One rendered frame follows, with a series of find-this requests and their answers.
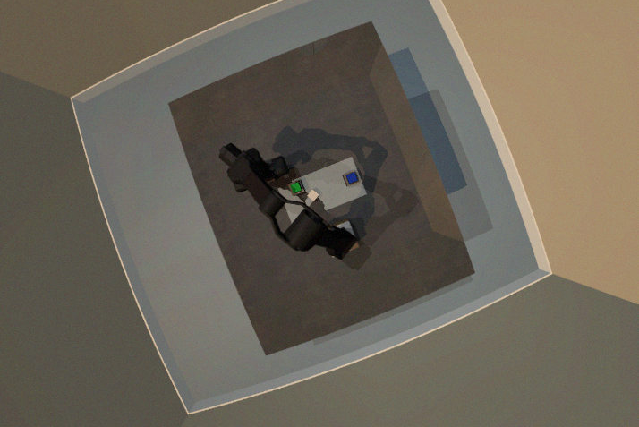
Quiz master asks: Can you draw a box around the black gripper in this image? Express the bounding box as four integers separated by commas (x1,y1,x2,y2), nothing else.
234,156,289,192

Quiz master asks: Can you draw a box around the green button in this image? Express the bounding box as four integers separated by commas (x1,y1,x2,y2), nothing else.
288,179,305,196

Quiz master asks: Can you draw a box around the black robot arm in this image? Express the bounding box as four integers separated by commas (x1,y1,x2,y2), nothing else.
219,143,358,260

